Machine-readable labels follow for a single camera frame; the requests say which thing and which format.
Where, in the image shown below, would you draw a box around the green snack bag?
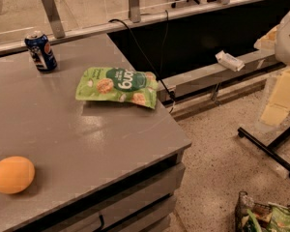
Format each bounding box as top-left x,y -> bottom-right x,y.
75,67 -> 158,109

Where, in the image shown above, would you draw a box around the metal railing post left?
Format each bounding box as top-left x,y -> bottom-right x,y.
42,0 -> 65,39

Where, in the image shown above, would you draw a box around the grey table drawer unit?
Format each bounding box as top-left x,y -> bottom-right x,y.
16,156 -> 185,232

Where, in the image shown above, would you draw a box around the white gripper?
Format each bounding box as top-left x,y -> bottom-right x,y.
254,11 -> 290,127

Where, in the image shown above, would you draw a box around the black stand base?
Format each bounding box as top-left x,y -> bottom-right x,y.
237,126 -> 290,179

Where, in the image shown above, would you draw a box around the white small box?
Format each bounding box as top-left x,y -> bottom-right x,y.
216,50 -> 245,72

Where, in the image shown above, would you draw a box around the green bag in basket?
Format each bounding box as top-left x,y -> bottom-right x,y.
242,203 -> 290,232

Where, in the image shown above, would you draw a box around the blue pepsi can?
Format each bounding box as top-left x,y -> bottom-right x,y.
24,31 -> 57,73

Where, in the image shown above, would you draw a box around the black cable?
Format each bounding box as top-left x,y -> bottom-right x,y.
107,9 -> 177,102

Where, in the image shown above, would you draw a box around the black wire basket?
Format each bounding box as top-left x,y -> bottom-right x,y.
235,191 -> 290,232

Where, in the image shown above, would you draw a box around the orange fruit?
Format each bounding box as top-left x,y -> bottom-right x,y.
0,157 -> 35,194

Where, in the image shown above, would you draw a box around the metal railing post middle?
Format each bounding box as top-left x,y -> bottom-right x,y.
129,0 -> 141,23

